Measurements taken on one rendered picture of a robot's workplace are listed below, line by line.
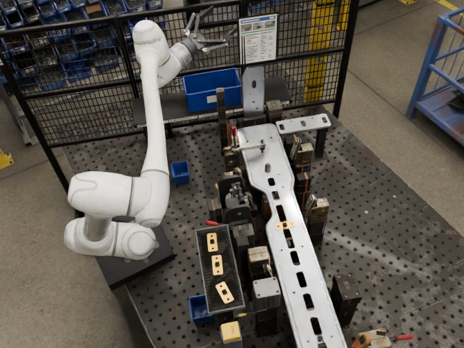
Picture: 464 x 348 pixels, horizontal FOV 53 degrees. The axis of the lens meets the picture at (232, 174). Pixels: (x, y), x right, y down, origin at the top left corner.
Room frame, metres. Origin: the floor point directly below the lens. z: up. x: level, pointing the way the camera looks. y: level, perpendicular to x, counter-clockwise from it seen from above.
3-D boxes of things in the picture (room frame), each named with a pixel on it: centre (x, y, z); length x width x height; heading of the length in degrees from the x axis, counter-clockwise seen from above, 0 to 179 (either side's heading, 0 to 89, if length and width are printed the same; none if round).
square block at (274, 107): (1.90, -0.26, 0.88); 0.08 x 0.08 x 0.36; 7
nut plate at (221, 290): (0.77, 0.06, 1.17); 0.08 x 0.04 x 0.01; 24
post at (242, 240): (1.03, -0.02, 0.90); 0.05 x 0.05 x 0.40; 7
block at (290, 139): (1.71, -0.34, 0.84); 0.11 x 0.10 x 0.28; 97
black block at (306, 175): (1.45, -0.36, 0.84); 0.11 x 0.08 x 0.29; 97
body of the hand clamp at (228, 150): (1.59, 0.00, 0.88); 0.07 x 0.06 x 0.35; 97
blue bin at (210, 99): (2.02, 0.08, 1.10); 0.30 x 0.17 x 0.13; 98
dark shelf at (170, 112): (2.02, 0.09, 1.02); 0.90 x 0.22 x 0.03; 97
